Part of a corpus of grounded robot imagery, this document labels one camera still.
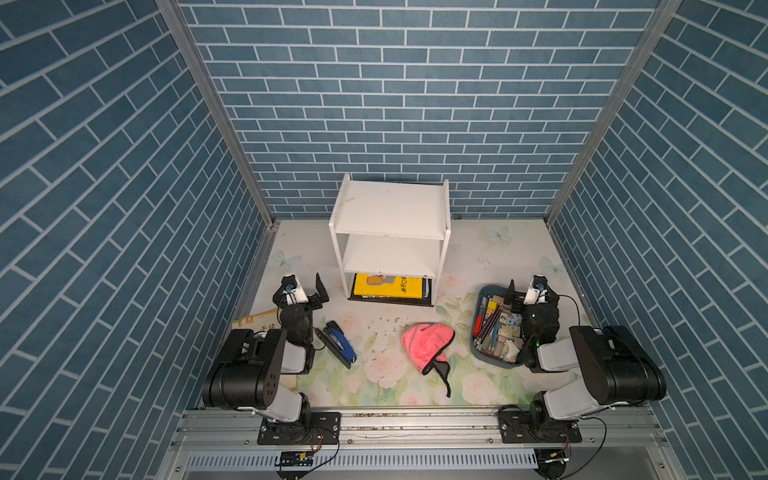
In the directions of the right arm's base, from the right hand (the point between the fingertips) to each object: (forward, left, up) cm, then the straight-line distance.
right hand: (532, 284), depth 90 cm
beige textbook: (-15, +81, -9) cm, 83 cm away
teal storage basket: (-12, +10, -9) cm, 18 cm away
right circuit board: (-42, 0, -11) cm, 43 cm away
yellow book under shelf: (-3, +42, -2) cm, 42 cm away
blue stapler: (-18, +58, -8) cm, 62 cm away
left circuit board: (-47, +62, -13) cm, 79 cm away
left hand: (-5, +67, +3) cm, 67 cm away
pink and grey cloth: (-19, +33, -5) cm, 38 cm away
